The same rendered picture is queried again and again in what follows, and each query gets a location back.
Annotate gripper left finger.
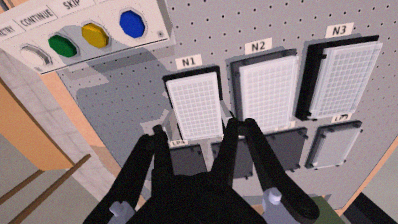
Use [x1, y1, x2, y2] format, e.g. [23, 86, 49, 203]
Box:
[83, 109, 178, 224]

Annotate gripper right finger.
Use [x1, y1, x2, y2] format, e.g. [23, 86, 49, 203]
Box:
[196, 100, 320, 224]

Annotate grey control panel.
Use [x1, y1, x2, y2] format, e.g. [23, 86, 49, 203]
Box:
[0, 0, 177, 75]

